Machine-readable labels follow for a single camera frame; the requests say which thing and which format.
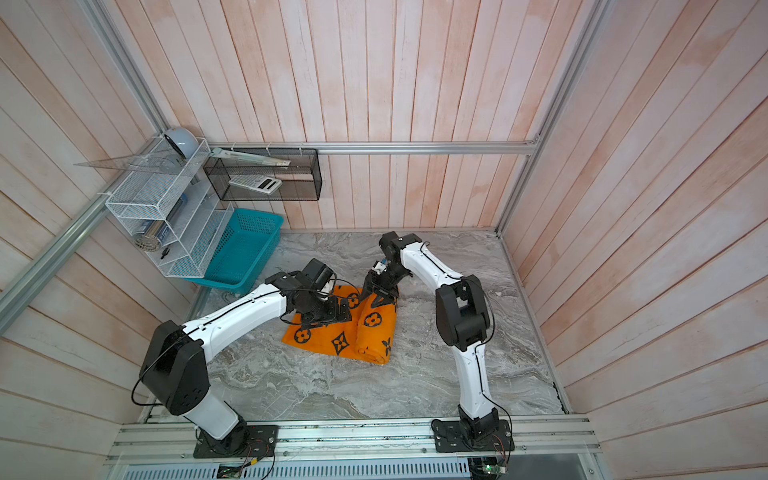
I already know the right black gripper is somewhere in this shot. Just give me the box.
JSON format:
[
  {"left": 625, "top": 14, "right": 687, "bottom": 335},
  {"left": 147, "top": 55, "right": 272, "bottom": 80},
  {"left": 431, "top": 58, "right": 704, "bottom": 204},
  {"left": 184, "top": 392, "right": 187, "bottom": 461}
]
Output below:
[{"left": 359, "top": 266, "right": 410, "bottom": 307}]

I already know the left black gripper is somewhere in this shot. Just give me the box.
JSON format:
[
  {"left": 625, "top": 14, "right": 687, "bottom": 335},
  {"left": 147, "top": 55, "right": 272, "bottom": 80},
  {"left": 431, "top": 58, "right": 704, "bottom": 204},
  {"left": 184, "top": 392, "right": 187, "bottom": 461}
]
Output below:
[{"left": 297, "top": 289, "right": 354, "bottom": 328}]

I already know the orange patterned pillowcase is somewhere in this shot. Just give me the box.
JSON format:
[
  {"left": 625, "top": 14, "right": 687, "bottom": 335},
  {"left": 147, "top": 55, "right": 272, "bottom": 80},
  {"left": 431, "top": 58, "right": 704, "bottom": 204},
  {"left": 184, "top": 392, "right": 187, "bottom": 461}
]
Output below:
[{"left": 282, "top": 285, "right": 397, "bottom": 365}]

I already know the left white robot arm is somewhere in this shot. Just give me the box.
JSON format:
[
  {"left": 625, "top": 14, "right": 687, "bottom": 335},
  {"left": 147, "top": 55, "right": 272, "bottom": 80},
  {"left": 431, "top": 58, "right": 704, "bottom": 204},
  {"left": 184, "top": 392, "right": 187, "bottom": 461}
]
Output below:
[{"left": 138, "top": 260, "right": 351, "bottom": 444}]

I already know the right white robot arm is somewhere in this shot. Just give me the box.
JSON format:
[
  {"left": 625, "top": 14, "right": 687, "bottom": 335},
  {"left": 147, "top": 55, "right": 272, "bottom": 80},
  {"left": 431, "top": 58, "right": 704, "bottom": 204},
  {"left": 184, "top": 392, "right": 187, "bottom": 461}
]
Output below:
[{"left": 360, "top": 232, "right": 498, "bottom": 422}]

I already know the teal plastic basket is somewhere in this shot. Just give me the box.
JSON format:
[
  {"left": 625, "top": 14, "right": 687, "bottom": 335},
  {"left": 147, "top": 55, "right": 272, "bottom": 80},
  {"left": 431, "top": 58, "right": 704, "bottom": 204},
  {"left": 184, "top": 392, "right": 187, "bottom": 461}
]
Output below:
[{"left": 191, "top": 209, "right": 283, "bottom": 295}]

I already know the white calculator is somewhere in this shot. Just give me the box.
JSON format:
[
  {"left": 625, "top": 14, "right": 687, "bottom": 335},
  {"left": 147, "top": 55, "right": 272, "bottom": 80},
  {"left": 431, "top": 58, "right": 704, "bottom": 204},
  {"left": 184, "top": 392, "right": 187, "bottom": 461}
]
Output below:
[{"left": 229, "top": 174, "right": 282, "bottom": 195}]

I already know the long ruler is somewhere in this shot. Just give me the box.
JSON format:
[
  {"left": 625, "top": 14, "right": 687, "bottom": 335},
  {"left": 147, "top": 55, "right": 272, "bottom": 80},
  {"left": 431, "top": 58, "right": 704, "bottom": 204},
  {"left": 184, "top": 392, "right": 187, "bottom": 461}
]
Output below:
[{"left": 210, "top": 147, "right": 291, "bottom": 167}]

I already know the clear triangle ruler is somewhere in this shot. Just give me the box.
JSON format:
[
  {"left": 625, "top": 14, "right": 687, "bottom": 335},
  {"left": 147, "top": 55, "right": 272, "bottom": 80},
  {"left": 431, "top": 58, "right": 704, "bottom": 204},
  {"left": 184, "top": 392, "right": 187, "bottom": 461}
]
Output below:
[{"left": 77, "top": 151, "right": 181, "bottom": 174}]

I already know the white round speaker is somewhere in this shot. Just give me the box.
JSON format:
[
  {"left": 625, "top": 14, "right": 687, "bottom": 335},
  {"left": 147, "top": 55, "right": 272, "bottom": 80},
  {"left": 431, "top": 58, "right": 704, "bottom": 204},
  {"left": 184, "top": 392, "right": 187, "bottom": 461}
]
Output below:
[{"left": 163, "top": 127, "right": 199, "bottom": 160}]

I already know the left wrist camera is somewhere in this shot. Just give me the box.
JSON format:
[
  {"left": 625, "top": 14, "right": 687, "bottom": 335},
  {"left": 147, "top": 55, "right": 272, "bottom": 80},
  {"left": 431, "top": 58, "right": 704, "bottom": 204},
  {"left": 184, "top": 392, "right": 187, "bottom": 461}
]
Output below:
[{"left": 298, "top": 258, "right": 335, "bottom": 293}]

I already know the black wire basket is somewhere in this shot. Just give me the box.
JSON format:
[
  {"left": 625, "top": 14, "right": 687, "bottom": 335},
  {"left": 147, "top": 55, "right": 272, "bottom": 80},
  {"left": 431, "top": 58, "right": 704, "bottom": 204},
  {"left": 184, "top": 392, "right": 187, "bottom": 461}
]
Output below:
[{"left": 204, "top": 148, "right": 323, "bottom": 202}]

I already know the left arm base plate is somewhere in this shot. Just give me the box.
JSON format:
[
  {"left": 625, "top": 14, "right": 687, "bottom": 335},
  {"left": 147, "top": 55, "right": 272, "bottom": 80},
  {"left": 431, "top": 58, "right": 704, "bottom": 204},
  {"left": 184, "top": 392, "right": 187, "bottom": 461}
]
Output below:
[{"left": 193, "top": 423, "right": 279, "bottom": 460}]

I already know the white wire mesh shelf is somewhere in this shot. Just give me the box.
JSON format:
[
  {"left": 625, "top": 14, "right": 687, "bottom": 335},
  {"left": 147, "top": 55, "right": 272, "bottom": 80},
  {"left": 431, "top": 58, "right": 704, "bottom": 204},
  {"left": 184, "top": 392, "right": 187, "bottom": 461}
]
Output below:
[{"left": 106, "top": 138, "right": 234, "bottom": 281}]

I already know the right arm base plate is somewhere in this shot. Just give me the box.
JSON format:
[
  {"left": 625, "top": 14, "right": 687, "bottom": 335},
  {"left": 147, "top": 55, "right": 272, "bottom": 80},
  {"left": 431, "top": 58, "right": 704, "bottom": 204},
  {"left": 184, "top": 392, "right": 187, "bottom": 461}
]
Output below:
[{"left": 430, "top": 419, "right": 515, "bottom": 453}]

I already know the aluminium wall rail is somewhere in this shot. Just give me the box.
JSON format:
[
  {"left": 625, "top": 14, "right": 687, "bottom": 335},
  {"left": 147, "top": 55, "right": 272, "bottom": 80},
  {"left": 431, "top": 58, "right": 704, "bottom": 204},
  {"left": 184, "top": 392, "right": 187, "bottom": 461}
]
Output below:
[{"left": 211, "top": 141, "right": 538, "bottom": 155}]

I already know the circuit board with wires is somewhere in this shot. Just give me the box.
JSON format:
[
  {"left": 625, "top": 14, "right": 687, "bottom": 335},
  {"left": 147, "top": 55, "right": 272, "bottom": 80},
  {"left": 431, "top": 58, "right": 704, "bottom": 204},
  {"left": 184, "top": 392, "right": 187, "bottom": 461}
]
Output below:
[{"left": 467, "top": 457, "right": 507, "bottom": 480}]

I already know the aluminium front rail frame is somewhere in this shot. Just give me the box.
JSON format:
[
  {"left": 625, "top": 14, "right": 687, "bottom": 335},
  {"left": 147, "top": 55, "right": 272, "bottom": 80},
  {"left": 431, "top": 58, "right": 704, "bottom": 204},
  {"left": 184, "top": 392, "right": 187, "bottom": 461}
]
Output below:
[{"left": 105, "top": 415, "right": 611, "bottom": 479}]

